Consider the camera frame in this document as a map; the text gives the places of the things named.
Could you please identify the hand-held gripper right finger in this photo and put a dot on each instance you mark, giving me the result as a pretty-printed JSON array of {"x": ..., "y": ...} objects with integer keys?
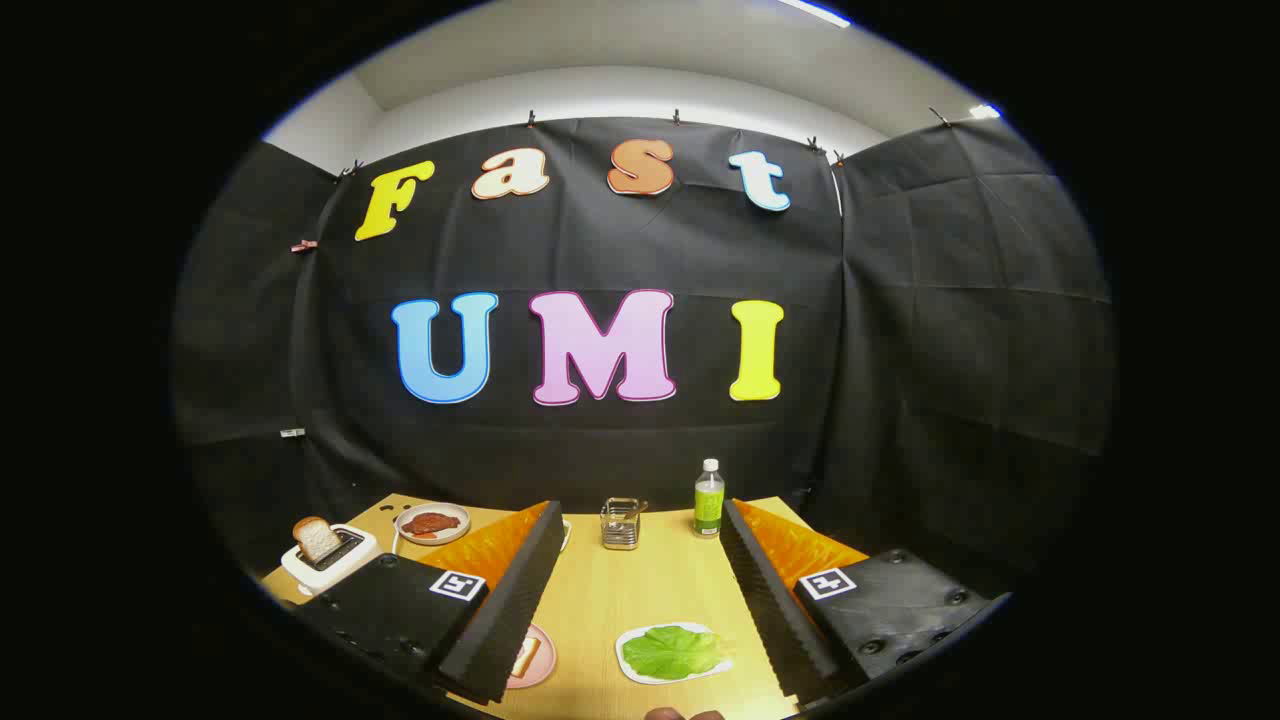
[{"x": 770, "y": 610}]

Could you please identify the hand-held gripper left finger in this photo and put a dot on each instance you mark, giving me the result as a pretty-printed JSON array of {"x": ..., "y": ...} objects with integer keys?
[{"x": 510, "y": 610}]

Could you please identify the green lettuce leaf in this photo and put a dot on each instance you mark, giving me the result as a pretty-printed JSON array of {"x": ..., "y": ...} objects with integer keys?
[{"x": 670, "y": 652}]

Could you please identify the plain toast bread slice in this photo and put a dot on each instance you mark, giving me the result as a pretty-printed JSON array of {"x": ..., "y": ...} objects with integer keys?
[{"x": 317, "y": 540}]

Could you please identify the bread slice under ham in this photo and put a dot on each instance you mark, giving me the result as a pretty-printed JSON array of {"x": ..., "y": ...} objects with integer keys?
[{"x": 524, "y": 658}]

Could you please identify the pink round plate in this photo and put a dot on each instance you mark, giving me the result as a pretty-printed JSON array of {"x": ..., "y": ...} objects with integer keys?
[{"x": 545, "y": 660}]

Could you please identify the white divided tray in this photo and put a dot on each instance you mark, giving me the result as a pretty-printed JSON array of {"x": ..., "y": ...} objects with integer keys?
[{"x": 566, "y": 536}]

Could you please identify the beige round plate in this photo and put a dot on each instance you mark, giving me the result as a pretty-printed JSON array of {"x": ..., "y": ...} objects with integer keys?
[{"x": 455, "y": 512}]

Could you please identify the brown meat steak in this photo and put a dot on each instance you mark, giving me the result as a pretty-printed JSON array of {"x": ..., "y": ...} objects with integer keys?
[{"x": 430, "y": 524}]

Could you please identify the green label plastic bottle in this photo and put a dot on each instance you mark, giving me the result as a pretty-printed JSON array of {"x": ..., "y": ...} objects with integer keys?
[{"x": 709, "y": 505}]

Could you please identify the white rounded rectangular plate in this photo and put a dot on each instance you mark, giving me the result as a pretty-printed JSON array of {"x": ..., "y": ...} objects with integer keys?
[{"x": 640, "y": 677}]

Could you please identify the white toaster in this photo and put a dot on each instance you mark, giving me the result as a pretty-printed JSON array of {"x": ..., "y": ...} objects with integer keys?
[{"x": 345, "y": 565}]

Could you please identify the black backdrop cloth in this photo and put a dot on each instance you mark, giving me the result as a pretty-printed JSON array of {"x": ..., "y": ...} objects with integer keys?
[{"x": 900, "y": 350}]

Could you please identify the ceiling light strip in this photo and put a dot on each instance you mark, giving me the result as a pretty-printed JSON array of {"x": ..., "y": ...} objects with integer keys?
[{"x": 815, "y": 12}]

